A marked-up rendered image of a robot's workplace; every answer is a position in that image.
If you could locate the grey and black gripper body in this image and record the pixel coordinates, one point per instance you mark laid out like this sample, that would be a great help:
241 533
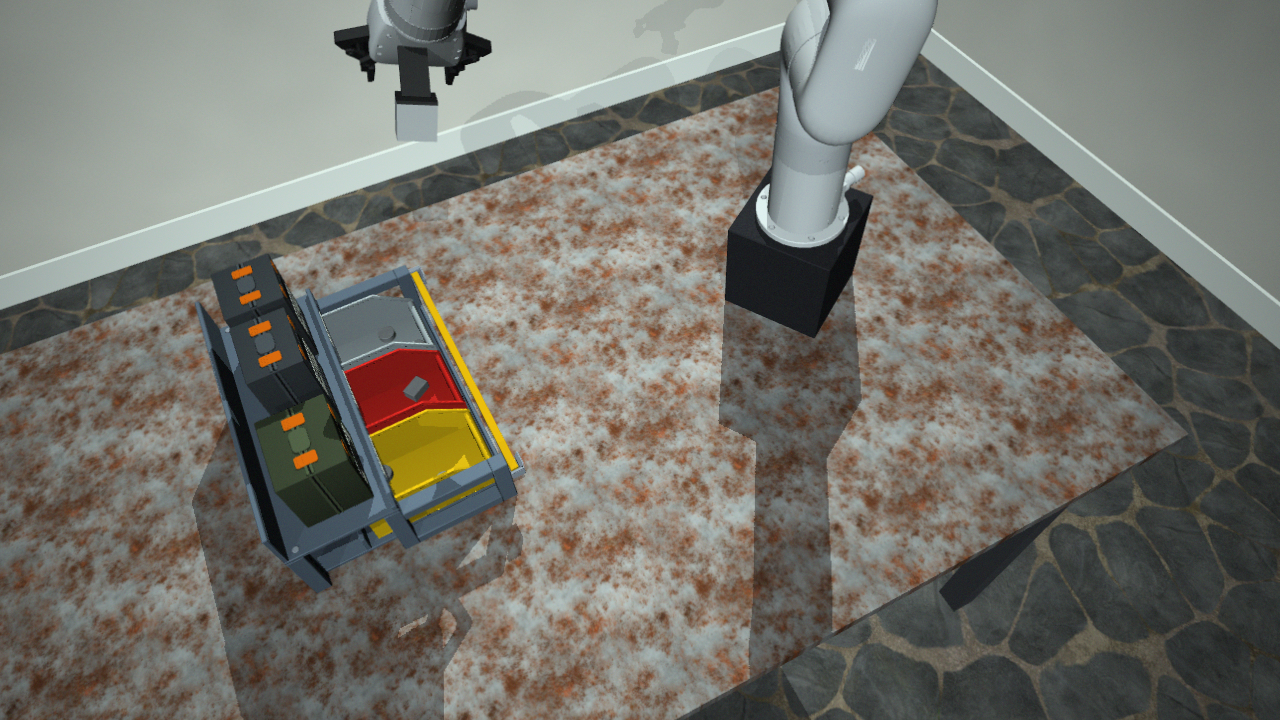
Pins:
446 52

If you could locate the yellow vertical bar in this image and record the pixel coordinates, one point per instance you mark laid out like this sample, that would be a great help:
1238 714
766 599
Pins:
465 373

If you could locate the yellow open bin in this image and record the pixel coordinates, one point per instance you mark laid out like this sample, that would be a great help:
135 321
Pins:
427 443

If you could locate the grey metal bin rack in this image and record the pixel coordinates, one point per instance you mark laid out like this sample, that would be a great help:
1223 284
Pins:
346 536

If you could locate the red open bin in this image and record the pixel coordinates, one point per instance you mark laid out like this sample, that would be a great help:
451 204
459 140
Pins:
379 383

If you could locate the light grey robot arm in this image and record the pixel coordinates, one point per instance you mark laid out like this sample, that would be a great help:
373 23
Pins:
869 49

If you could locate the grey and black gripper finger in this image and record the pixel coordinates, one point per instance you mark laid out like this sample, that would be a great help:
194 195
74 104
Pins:
475 47
347 40

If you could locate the olive green case with orange latches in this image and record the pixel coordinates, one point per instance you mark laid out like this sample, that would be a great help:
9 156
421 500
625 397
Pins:
312 461

